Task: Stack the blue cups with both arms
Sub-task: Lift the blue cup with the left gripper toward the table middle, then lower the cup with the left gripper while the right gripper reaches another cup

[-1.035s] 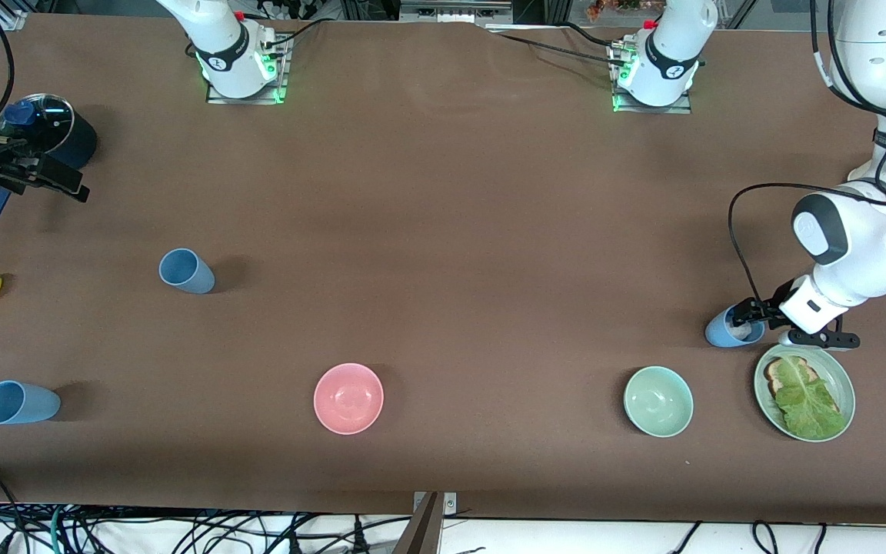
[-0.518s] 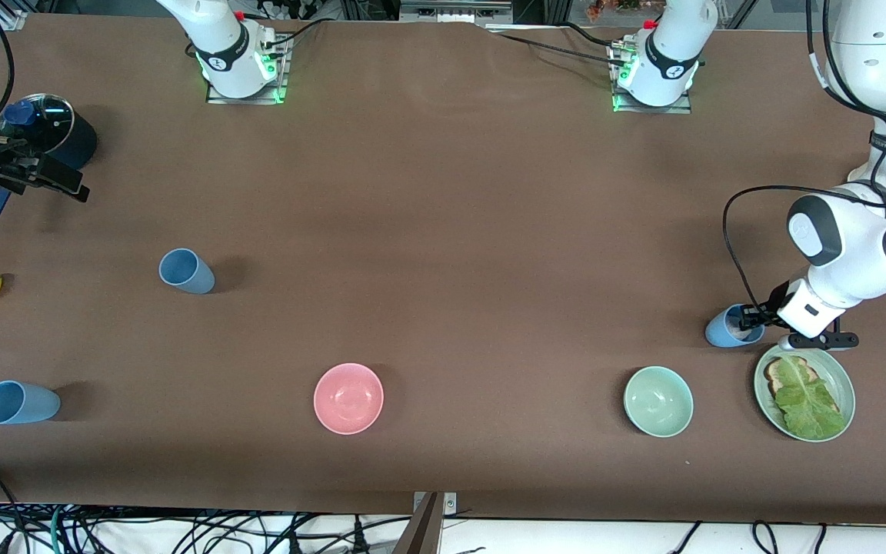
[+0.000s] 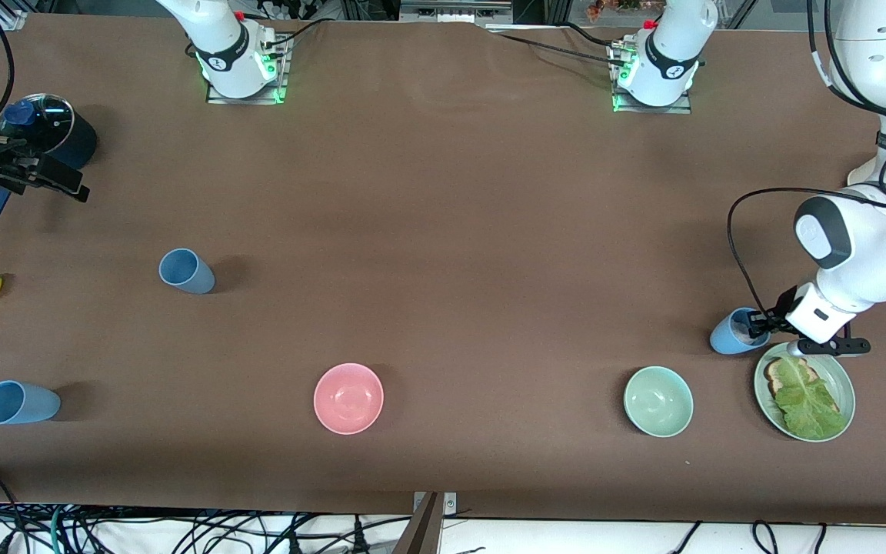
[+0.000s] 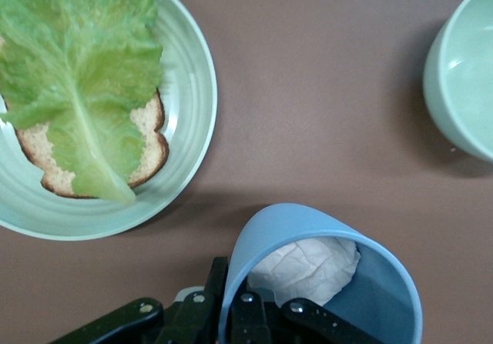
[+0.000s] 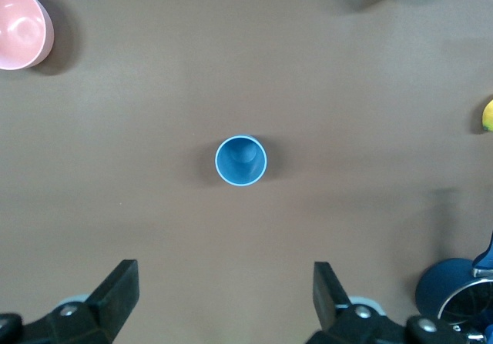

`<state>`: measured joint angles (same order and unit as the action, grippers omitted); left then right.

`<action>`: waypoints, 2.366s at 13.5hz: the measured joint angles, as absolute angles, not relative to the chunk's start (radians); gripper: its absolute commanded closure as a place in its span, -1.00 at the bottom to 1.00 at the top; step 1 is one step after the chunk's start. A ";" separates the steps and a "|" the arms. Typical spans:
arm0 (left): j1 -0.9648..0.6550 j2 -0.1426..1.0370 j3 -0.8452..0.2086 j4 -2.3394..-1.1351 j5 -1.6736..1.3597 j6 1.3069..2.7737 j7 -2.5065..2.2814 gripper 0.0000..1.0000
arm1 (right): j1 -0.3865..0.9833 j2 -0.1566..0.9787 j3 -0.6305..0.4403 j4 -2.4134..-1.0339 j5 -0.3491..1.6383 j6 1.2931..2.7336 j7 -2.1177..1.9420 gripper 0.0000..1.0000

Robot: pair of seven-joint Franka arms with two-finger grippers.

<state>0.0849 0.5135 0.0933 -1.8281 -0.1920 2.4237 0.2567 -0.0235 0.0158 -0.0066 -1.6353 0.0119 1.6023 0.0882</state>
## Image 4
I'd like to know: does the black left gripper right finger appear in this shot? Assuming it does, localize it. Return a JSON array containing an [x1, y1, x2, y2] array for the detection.
[[230, 291, 383, 344]]

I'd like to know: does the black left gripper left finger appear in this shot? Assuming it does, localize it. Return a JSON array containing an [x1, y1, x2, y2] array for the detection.
[[49, 256, 230, 344]]

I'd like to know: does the crumpled white paper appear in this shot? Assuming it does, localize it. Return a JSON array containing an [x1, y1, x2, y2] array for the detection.
[[246, 235, 363, 308]]

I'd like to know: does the pale green bowl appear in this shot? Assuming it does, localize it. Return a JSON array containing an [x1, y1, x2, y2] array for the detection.
[[422, 0, 493, 164]]

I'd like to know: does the blue plastic cup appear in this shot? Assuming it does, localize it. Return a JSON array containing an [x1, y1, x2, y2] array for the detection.
[[216, 202, 425, 344]]

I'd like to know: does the pale green plate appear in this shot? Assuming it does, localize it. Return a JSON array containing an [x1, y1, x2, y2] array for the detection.
[[0, 0, 219, 242]]

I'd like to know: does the toasted bread slice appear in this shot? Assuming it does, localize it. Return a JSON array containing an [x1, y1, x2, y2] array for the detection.
[[0, 89, 171, 200]]

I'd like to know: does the green lettuce leaf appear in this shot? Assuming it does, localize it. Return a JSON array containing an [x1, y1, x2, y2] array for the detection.
[[0, 0, 165, 206]]

